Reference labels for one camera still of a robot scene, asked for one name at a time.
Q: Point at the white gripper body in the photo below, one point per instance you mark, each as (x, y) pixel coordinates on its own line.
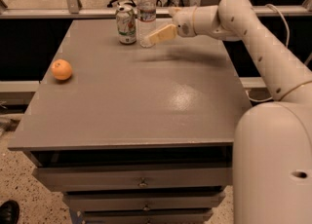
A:
(183, 21)

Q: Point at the clear plastic water bottle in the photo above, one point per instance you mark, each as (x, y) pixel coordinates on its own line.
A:
(146, 20)

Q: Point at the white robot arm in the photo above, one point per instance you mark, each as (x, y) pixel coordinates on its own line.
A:
(272, 150)

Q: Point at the green white 7up can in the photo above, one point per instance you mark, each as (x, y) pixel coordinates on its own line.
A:
(126, 24)

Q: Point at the grey drawer cabinet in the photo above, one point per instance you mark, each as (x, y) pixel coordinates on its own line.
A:
(175, 103)

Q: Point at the orange fruit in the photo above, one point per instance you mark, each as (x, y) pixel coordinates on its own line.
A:
(61, 69)

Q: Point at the grey top drawer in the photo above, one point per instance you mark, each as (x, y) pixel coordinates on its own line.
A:
(133, 177)

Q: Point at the grey drawer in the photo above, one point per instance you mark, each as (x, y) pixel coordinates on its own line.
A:
(133, 177)
(159, 216)
(144, 200)

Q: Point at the grey bottom drawer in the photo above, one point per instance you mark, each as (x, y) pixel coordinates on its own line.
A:
(159, 216)

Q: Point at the grey middle drawer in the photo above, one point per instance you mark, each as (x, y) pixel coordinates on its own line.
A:
(144, 200)

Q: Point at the black shoe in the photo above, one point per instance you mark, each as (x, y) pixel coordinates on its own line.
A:
(9, 212)

